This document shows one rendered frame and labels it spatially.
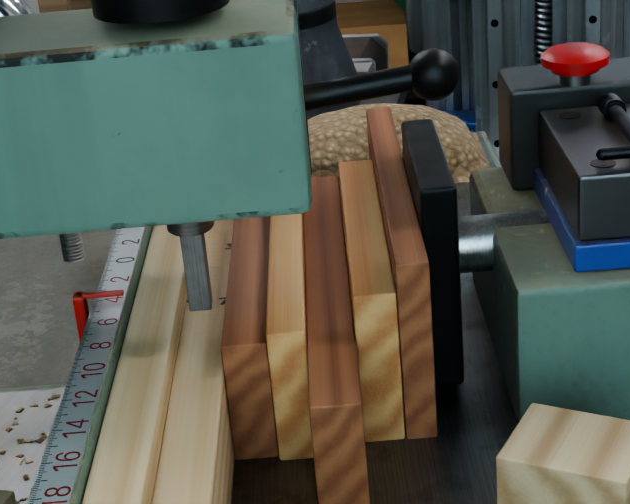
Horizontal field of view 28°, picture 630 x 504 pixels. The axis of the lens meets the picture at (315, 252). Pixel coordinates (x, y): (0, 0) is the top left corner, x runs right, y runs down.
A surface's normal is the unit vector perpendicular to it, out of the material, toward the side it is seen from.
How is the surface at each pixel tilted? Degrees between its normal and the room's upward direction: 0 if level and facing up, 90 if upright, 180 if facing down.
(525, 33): 90
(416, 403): 90
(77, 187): 90
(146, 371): 0
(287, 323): 0
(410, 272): 90
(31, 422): 0
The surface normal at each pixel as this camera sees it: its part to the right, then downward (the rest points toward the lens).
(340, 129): -0.16, -0.69
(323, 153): -0.16, -0.46
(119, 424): -0.08, -0.91
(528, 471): -0.46, 0.40
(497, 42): -0.18, 0.41
